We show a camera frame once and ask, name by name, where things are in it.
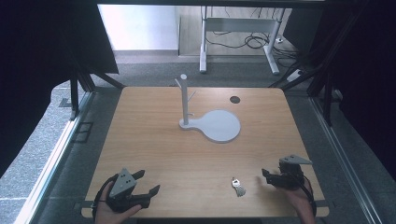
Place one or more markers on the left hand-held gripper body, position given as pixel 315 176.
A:
pixel 122 184

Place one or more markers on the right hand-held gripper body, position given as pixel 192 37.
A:
pixel 291 174

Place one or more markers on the silver bunch of keys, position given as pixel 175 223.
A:
pixel 238 187

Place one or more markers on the white stand with round base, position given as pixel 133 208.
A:
pixel 218 124

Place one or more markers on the person's right hand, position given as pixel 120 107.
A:
pixel 298 199

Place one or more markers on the person's left hand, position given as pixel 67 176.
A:
pixel 107 213

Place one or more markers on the dark round table grommet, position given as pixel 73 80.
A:
pixel 235 100

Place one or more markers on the white power strip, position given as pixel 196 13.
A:
pixel 294 75

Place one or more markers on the black metal stand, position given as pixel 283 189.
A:
pixel 323 77
pixel 81 84

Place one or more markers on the black curtain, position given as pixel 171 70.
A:
pixel 361 62
pixel 37 62

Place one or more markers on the aluminium rail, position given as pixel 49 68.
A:
pixel 339 155
pixel 51 161

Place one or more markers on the white metal desk frame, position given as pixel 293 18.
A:
pixel 241 24

